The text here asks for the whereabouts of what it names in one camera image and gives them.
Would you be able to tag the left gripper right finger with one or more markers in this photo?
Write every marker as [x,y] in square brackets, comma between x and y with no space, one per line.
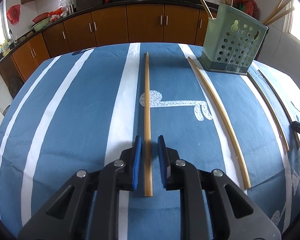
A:
[211,203]

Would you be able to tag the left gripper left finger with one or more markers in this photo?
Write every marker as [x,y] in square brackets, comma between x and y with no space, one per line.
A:
[88,202]

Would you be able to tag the wooden chopstick two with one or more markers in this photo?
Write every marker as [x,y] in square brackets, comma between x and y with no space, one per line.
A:
[147,132]

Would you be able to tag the wooden chopstick nine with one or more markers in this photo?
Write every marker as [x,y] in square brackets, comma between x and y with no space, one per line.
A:
[283,4]

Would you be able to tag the wooden chopstick eight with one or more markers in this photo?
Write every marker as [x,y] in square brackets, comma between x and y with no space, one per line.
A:
[272,12]

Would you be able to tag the blue striped tablecloth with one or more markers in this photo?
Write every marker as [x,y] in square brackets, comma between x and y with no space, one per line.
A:
[82,109]

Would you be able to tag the green perforated utensil holder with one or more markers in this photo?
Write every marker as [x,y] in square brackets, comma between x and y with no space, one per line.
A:
[232,41]

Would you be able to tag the red bag and condiment bottles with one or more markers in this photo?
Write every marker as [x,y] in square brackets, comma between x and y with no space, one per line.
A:
[248,6]

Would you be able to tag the lower wooden cabinets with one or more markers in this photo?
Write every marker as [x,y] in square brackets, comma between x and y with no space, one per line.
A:
[113,25]

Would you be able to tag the yellow detergent bottle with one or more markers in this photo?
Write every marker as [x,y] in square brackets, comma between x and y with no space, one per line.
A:
[5,48]

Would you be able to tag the stacked basins on counter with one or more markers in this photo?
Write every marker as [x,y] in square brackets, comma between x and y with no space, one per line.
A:
[43,19]

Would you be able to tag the red plastic bag on wall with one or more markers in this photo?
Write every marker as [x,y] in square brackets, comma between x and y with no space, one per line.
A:
[13,14]

